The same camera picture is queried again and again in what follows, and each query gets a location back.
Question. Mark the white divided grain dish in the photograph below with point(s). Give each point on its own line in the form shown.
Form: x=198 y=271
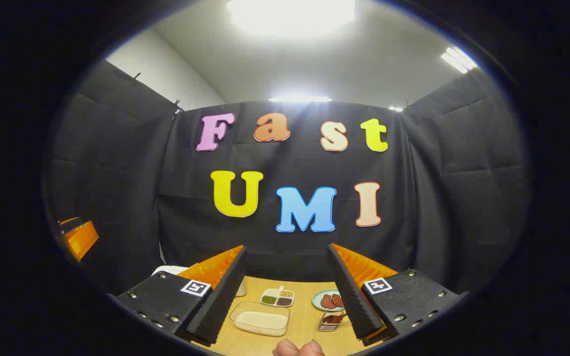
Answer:
x=277 y=298

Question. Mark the white chopstick holder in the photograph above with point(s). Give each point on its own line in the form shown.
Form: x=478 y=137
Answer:
x=241 y=288

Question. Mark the ceiling light panel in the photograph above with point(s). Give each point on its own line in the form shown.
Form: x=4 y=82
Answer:
x=290 y=15
x=300 y=99
x=396 y=108
x=458 y=59

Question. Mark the black backdrop cloth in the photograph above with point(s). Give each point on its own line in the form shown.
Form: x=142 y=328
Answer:
x=290 y=163

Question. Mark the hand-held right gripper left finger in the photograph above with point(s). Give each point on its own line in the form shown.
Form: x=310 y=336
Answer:
x=218 y=301

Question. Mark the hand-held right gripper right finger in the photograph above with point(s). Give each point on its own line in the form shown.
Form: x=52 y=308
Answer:
x=352 y=296

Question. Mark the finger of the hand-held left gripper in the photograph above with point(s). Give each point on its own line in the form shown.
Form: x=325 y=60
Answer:
x=81 y=240

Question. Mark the pale green plate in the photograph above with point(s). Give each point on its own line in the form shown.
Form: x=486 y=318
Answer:
x=316 y=299

